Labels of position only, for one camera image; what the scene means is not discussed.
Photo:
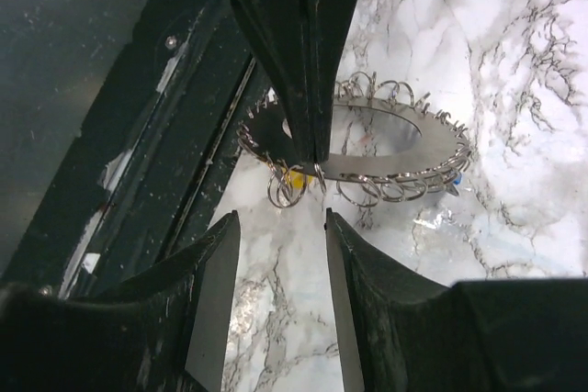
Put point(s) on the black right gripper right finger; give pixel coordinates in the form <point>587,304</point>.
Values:
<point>400,331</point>

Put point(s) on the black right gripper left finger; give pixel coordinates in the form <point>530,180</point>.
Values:
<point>165,329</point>

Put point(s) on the round metal keyring disc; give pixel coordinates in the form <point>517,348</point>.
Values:
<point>388,145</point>

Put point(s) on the blue key tag on disc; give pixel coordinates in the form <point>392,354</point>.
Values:
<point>452,186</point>

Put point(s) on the yellow key tag on disc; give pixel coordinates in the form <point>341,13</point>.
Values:
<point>296,180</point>

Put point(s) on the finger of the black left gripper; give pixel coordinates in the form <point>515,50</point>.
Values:
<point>278,32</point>
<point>324,29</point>

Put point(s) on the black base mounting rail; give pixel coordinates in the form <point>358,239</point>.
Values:
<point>117,134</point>

